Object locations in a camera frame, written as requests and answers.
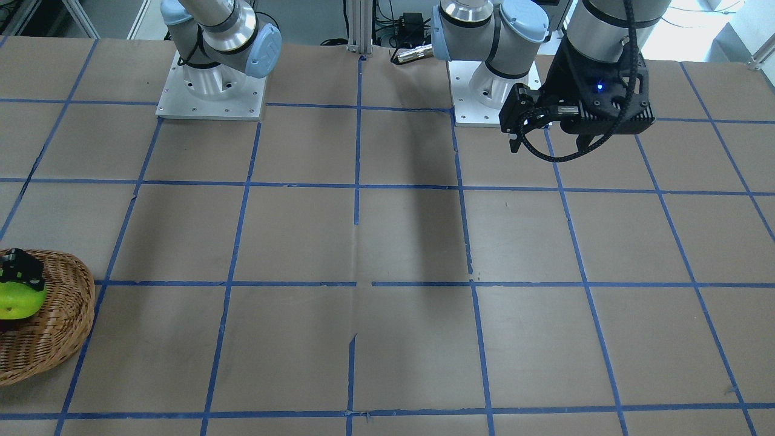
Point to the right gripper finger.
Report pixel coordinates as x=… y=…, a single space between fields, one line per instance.
x=18 y=266

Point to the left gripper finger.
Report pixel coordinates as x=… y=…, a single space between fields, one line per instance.
x=587 y=143
x=517 y=116

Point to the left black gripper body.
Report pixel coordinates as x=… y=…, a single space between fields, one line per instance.
x=560 y=77

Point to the green apple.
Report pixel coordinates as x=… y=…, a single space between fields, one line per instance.
x=20 y=301

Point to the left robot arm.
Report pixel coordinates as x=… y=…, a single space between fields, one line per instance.
x=507 y=36

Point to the wicker basket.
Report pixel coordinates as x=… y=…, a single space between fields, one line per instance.
x=59 y=329

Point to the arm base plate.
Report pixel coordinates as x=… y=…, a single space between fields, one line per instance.
x=478 y=94
x=216 y=94

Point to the aluminium frame post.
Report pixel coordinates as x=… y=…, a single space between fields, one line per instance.
x=359 y=24

